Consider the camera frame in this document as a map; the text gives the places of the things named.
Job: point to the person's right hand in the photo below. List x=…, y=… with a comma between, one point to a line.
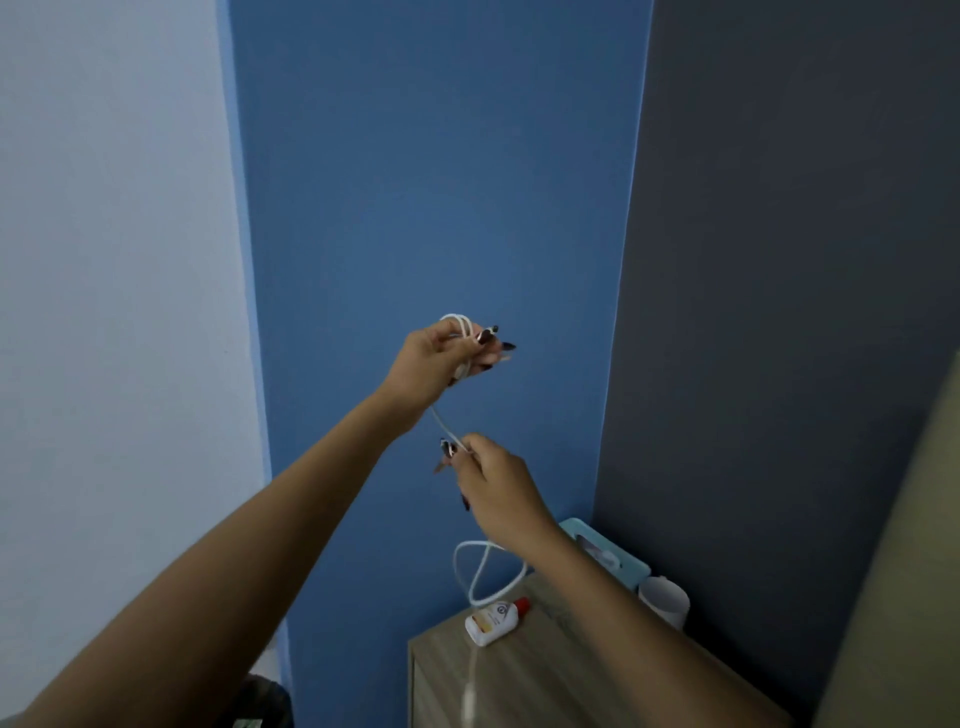
x=499, y=491

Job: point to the wooden nightstand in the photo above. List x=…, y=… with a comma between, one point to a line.
x=525, y=679

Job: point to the person's right fingers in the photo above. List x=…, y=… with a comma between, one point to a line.
x=459, y=459

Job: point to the person's left forearm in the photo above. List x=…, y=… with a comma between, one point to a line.
x=225, y=570

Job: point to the teal tissue box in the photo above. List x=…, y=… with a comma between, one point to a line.
x=631, y=571

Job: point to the white cup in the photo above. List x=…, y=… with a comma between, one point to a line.
x=666, y=600

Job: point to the dark bag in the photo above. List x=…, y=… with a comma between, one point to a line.
x=262, y=705

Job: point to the person's left hand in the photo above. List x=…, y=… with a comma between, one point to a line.
x=420, y=367

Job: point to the beige headboard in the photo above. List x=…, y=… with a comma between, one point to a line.
x=900, y=600

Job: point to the person's right forearm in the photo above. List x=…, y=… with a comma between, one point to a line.
x=637, y=645

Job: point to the person's left fingers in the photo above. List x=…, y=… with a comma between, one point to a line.
x=484, y=349

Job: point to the white bottle with red cap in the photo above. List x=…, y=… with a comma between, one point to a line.
x=491, y=622

